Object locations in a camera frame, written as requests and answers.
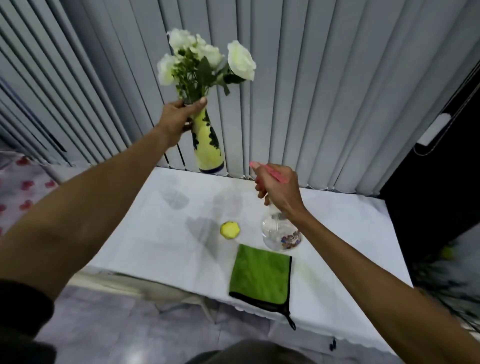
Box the white blind cord weight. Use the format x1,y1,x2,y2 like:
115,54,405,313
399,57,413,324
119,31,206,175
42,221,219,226
416,113,452,147

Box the grey vertical blinds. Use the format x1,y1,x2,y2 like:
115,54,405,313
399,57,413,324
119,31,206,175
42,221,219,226
0,0,480,197

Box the person's left forearm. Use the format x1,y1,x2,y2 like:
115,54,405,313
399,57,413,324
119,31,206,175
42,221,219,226
0,125,177,301

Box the person's dark clothing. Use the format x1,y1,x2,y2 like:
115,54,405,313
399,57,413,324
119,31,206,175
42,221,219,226
185,339,319,364

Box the person's right forearm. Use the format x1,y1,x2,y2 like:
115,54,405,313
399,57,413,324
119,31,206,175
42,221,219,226
287,206,480,364

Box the white artificial flower bouquet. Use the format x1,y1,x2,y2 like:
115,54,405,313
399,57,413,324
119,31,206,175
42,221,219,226
156,28,257,106

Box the person's right hand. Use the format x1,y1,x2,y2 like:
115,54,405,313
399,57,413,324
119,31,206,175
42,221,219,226
250,164,305,218

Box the white table frame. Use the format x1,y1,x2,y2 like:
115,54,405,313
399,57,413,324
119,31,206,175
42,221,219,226
71,272,222,323

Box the person's black sleeve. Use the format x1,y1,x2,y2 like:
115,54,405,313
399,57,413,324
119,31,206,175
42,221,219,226
0,279,57,364

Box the green microfiber cloth black edge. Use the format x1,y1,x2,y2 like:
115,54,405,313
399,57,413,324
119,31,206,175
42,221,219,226
229,244,297,331

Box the yellow-green octagonal lid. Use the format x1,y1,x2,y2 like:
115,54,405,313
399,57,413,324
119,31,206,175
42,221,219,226
220,221,241,240

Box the white blind cord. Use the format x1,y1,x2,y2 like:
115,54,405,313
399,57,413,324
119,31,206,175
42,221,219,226
412,80,480,156

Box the yellow vase with blue pattern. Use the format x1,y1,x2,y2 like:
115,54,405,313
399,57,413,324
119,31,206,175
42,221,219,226
191,107,226,175

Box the white tablecloth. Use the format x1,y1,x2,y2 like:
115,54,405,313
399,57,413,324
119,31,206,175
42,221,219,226
73,166,415,357

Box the white cloth with red flowers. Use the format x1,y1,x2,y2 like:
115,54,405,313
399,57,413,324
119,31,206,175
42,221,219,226
0,152,61,237

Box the person's left hand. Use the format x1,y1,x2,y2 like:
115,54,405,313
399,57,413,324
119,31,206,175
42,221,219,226
155,97,208,149

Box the clear spray bottle pink trigger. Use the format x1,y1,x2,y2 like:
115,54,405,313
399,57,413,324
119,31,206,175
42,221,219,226
249,161,303,252

